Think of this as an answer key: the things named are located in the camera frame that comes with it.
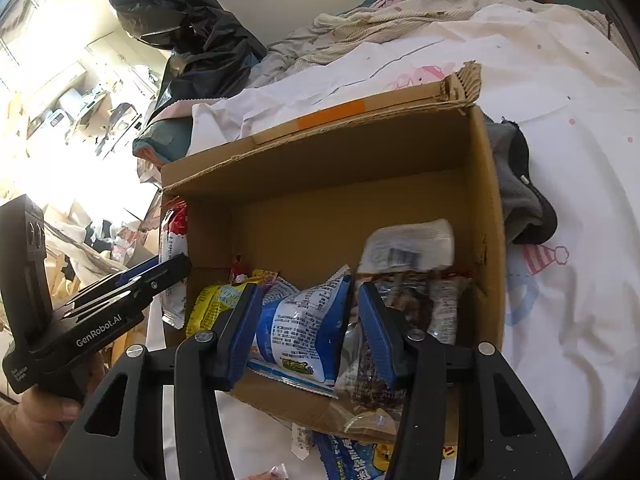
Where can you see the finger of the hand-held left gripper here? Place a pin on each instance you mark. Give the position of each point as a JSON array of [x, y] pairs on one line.
[[137, 266], [167, 275]]

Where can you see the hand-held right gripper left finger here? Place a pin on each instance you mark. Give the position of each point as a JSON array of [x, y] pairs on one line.
[[240, 340]]

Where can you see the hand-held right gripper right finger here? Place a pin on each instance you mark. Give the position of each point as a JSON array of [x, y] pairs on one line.
[[382, 345]]

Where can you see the white red-edged snack packet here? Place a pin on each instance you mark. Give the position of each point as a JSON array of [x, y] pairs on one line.
[[175, 240]]

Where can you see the yellow snack packet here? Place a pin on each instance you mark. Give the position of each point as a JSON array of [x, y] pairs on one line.
[[215, 305]]

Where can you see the white and blue snack packet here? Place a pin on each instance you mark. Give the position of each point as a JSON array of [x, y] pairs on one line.
[[305, 325]]

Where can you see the clear dark snack packet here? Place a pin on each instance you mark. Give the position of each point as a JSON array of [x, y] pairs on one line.
[[415, 280]]

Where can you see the brown cardboard box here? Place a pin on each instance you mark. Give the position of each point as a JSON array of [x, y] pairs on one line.
[[325, 200]]

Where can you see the person's left hand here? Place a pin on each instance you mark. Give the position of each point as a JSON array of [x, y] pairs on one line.
[[45, 410]]

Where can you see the blue cartoon snack packet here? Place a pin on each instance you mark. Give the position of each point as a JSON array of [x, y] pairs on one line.
[[350, 460]]

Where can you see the teal cloth bundle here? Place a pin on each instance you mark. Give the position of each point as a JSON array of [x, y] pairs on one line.
[[155, 140]]

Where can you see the dark grey cloth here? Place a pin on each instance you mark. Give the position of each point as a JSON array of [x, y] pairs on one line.
[[520, 185]]

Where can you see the black plastic bag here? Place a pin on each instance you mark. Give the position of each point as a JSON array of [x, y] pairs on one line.
[[190, 25]]

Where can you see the crumpled striped blanket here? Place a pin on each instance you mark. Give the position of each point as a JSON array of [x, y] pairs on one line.
[[380, 15]]

